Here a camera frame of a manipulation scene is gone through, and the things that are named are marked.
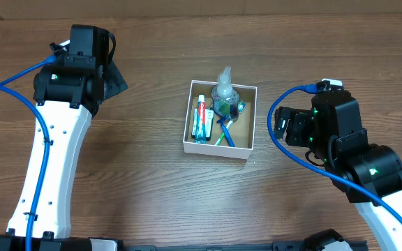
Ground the green white toothbrush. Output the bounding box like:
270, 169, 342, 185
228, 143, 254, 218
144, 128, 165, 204
215, 100, 246, 147

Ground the blue disposable razor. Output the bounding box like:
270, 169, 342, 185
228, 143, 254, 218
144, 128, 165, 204
215, 116, 235, 147

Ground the purple hand soap pump bottle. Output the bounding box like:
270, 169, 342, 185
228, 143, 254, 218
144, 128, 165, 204
211, 66, 240, 122

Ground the green white soap packet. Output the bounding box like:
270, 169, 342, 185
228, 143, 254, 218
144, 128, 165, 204
191, 108, 215, 141

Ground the red green toothpaste tube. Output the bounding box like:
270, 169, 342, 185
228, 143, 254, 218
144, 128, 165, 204
195, 94, 207, 144

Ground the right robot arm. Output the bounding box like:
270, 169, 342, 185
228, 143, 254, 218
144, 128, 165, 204
267, 79, 402, 250

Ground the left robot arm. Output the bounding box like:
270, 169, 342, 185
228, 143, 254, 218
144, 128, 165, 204
0, 24, 127, 251

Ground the white cardboard box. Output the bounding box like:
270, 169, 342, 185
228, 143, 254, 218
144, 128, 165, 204
183, 80, 258, 160

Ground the right blue cable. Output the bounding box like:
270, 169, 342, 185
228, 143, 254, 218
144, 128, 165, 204
267, 83, 402, 245

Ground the blue cable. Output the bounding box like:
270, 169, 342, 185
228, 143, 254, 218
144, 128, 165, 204
0, 54, 58, 251
267, 83, 402, 245

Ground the left blue cable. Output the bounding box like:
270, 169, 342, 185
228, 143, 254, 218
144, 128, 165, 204
0, 54, 58, 251

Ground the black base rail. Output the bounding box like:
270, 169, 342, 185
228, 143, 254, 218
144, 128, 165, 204
117, 240, 369, 251

